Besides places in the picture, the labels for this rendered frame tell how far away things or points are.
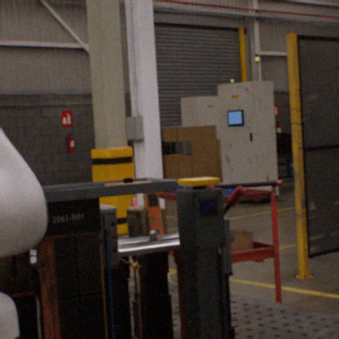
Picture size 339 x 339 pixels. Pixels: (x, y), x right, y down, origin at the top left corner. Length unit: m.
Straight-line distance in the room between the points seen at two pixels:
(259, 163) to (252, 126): 0.60
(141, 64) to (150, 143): 0.62
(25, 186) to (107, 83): 7.87
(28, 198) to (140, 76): 4.71
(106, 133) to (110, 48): 1.04
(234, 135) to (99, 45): 3.92
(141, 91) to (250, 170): 6.42
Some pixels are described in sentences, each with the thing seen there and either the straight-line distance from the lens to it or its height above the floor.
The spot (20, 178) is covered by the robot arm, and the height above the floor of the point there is 1.20.
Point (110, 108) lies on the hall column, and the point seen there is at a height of 1.58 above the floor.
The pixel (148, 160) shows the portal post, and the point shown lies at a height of 1.05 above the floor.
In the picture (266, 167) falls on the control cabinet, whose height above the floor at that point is 0.58.
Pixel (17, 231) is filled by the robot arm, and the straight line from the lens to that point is 0.96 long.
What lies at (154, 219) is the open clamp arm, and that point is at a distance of 1.82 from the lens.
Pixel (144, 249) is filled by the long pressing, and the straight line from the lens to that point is 1.58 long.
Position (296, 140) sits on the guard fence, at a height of 1.13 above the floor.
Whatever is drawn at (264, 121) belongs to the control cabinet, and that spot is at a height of 1.34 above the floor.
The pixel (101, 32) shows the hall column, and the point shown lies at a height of 2.51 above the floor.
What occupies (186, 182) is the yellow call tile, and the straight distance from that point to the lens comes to 1.33.
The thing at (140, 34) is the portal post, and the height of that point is 2.02.
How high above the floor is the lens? 1.25
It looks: 3 degrees down
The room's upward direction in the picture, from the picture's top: 3 degrees counter-clockwise
